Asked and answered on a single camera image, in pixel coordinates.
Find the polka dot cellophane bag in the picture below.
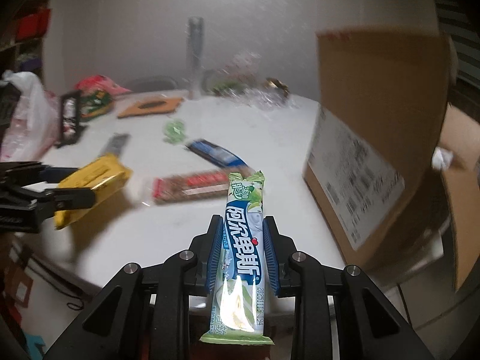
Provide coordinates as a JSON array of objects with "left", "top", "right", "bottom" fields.
[{"left": 202, "top": 50, "right": 261, "bottom": 97}]

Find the crumpled clear plastic wrap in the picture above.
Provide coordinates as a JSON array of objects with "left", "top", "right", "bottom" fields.
[{"left": 223, "top": 86, "right": 297, "bottom": 111}]

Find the red green snack bag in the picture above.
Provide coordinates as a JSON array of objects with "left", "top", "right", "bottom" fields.
[{"left": 74, "top": 75, "right": 131, "bottom": 122}]

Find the green white candy stick pack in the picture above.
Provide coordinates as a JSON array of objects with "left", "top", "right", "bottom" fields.
[{"left": 200, "top": 172, "right": 273, "bottom": 346}]

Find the brown sesame bar red label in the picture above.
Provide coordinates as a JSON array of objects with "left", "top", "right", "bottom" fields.
[{"left": 151, "top": 166, "right": 253, "bottom": 204}]

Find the yellow snack packet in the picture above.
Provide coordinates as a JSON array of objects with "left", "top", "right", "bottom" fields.
[{"left": 58, "top": 154, "right": 133, "bottom": 208}]

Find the clear cellophane roll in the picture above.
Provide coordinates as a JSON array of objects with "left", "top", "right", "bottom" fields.
[{"left": 186, "top": 17, "right": 204, "bottom": 100}]

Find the blue snack packet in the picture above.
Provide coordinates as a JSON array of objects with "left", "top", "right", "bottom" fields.
[{"left": 186, "top": 139, "right": 247, "bottom": 168}]

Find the gold foil wrapper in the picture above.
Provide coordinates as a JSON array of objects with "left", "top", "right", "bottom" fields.
[{"left": 264, "top": 77, "right": 290, "bottom": 98}]

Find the window with striped blind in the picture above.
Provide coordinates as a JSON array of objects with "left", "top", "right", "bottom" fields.
[{"left": 434, "top": 0, "right": 479, "bottom": 88}]

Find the dark seed bar clear wrapper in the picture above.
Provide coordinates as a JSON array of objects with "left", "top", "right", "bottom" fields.
[{"left": 98, "top": 133, "right": 130, "bottom": 158}]

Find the cardboard box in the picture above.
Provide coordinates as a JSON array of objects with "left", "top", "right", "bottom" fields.
[{"left": 304, "top": 28, "right": 479, "bottom": 288}]

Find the white pink plastic bag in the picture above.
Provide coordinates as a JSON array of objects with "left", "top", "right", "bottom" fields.
[{"left": 1, "top": 71, "right": 59, "bottom": 162}]

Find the green jelly cup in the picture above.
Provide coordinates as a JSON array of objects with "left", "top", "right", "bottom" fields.
[{"left": 163, "top": 119, "right": 186, "bottom": 145}]

